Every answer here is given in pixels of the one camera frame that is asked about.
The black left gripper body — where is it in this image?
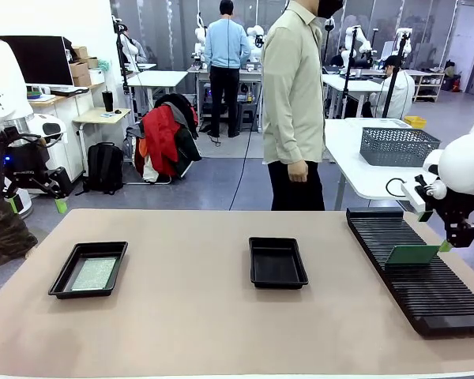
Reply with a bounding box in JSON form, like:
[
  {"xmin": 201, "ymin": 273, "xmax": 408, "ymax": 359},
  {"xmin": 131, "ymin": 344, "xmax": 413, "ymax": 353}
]
[{"xmin": 2, "ymin": 132, "xmax": 52, "ymax": 189}]

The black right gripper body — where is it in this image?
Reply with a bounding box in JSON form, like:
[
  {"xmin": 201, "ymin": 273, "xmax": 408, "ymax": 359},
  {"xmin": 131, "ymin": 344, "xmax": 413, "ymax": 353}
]
[{"xmin": 432, "ymin": 189, "xmax": 474, "ymax": 228}]

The green circuit board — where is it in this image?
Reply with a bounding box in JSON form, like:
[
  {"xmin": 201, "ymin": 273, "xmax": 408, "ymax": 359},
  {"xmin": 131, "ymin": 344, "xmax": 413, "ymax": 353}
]
[
  {"xmin": 384, "ymin": 244, "xmax": 442, "ymax": 266},
  {"xmin": 70, "ymin": 257, "xmax": 119, "ymax": 292}
]

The black ESD tray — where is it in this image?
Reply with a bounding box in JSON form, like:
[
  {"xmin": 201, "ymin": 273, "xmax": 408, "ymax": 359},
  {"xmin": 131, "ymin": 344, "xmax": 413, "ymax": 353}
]
[
  {"xmin": 47, "ymin": 241, "xmax": 129, "ymax": 300},
  {"xmin": 248, "ymin": 236, "xmax": 310, "ymax": 291}
]

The person's right forearm beige sleeve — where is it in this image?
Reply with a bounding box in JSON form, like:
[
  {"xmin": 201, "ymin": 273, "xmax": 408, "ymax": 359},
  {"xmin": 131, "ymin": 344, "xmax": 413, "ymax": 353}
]
[{"xmin": 276, "ymin": 106, "xmax": 307, "ymax": 165}]

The person's right hand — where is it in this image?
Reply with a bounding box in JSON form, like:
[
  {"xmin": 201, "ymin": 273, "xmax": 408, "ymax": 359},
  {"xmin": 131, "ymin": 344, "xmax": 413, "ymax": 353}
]
[{"xmin": 287, "ymin": 159, "xmax": 310, "ymax": 183}]

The white cylindrical air purifier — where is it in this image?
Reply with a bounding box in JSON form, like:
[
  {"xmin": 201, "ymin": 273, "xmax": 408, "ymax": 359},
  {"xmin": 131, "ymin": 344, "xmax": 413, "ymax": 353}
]
[{"xmin": 13, "ymin": 188, "xmax": 33, "ymax": 217}]

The person in camouflage trousers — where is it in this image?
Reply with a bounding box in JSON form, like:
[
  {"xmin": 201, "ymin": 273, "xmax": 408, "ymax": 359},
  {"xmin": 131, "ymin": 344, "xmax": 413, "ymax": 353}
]
[{"xmin": 0, "ymin": 156, "xmax": 39, "ymax": 269}]

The black backpack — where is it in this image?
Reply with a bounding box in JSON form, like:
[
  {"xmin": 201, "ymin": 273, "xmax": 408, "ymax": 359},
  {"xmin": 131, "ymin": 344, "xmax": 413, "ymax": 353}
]
[{"xmin": 75, "ymin": 141, "xmax": 126, "ymax": 197}]

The white cabinet wooden top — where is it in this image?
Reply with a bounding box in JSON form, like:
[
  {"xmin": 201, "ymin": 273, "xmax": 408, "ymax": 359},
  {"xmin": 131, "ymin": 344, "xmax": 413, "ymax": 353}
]
[{"xmin": 27, "ymin": 84, "xmax": 106, "ymax": 194}]

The black slotted board rack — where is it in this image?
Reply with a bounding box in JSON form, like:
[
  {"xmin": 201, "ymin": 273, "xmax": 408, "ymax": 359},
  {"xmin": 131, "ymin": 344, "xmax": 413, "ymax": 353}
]
[{"xmin": 346, "ymin": 207, "xmax": 474, "ymax": 339}]

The grey mesh basket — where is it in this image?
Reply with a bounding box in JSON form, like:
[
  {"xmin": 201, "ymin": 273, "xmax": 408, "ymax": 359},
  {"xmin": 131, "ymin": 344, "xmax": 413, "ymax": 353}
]
[{"xmin": 359, "ymin": 126, "xmax": 442, "ymax": 168}]

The black keyboard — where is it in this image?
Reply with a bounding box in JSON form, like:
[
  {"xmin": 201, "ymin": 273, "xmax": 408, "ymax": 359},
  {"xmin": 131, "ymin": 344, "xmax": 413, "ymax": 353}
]
[{"xmin": 49, "ymin": 85, "xmax": 90, "ymax": 97}]

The small beige desk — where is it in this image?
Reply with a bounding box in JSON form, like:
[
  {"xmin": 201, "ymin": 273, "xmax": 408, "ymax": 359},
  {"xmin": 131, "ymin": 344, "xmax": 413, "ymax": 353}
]
[{"xmin": 71, "ymin": 107, "xmax": 132, "ymax": 174}]

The white side table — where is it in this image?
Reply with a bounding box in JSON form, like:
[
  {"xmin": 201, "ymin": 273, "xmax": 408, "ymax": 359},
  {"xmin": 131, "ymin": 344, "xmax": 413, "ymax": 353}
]
[{"xmin": 323, "ymin": 117, "xmax": 439, "ymax": 212}]

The black computer monitor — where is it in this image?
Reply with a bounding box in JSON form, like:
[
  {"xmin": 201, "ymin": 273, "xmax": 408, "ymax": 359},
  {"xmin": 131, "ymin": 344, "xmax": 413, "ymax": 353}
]
[{"xmin": 0, "ymin": 36, "xmax": 75, "ymax": 87}]

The red jacket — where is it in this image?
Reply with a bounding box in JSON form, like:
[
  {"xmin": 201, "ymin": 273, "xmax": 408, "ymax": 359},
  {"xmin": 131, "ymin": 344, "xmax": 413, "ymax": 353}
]
[{"xmin": 141, "ymin": 104, "xmax": 182, "ymax": 178}]

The pale storage shelf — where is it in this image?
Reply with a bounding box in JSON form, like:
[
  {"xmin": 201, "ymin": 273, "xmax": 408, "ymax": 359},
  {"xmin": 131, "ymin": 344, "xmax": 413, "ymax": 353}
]
[{"xmin": 412, "ymin": 70, "xmax": 446, "ymax": 103}]

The person in white hoodie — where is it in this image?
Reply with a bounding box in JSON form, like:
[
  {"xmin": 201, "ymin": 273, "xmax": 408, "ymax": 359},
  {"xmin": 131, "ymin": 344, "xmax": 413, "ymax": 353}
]
[{"xmin": 369, "ymin": 54, "xmax": 416, "ymax": 119}]

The chair with red jacket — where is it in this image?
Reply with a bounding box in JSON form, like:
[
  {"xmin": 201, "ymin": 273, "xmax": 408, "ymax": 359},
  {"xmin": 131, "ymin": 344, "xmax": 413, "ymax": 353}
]
[{"xmin": 153, "ymin": 93, "xmax": 202, "ymax": 163}]

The white workshop table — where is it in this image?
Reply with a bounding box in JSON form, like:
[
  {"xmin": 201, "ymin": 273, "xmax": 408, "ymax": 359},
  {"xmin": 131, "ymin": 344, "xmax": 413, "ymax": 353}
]
[
  {"xmin": 126, "ymin": 69, "xmax": 190, "ymax": 115},
  {"xmin": 322, "ymin": 73, "xmax": 388, "ymax": 119}
]

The seated person grey top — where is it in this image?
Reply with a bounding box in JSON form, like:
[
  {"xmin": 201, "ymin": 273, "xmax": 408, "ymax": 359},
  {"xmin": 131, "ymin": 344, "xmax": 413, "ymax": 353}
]
[{"xmin": 120, "ymin": 24, "xmax": 148, "ymax": 64}]

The pale purple door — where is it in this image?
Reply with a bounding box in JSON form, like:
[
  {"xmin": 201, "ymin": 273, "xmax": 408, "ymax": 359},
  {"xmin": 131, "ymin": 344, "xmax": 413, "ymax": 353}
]
[{"xmin": 446, "ymin": 2, "xmax": 474, "ymax": 94}]

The person in beige shirt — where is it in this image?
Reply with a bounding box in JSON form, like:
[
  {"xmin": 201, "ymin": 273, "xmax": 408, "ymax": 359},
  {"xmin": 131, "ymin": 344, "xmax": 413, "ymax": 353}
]
[{"xmin": 261, "ymin": 0, "xmax": 344, "ymax": 212}]

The grey step stool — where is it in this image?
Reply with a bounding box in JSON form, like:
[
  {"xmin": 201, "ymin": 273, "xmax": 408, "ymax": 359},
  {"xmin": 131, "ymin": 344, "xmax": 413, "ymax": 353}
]
[{"xmin": 239, "ymin": 101, "xmax": 260, "ymax": 133}]

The white workbench with shelves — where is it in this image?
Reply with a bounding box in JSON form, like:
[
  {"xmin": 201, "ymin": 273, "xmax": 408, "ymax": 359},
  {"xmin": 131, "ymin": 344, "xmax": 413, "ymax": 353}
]
[{"xmin": 187, "ymin": 65, "xmax": 264, "ymax": 131}]

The person in blue sweater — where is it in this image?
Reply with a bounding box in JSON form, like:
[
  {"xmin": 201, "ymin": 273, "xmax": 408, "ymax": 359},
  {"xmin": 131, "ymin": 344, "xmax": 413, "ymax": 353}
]
[{"xmin": 203, "ymin": 0, "xmax": 252, "ymax": 139}]

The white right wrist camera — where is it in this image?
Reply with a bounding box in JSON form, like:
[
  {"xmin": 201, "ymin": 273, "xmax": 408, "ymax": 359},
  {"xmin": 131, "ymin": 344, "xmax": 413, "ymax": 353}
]
[{"xmin": 401, "ymin": 182, "xmax": 427, "ymax": 214}]

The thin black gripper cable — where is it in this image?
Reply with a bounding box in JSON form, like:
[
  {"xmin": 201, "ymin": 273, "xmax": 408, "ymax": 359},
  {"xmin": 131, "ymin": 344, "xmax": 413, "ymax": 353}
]
[{"xmin": 386, "ymin": 177, "xmax": 408, "ymax": 197}]

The black camera tripod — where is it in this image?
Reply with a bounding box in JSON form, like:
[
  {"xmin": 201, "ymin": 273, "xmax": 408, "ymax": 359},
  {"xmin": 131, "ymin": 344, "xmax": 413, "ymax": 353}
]
[
  {"xmin": 341, "ymin": 27, "xmax": 359, "ymax": 119},
  {"xmin": 382, "ymin": 31, "xmax": 412, "ymax": 118},
  {"xmin": 112, "ymin": 15, "xmax": 134, "ymax": 96}
]

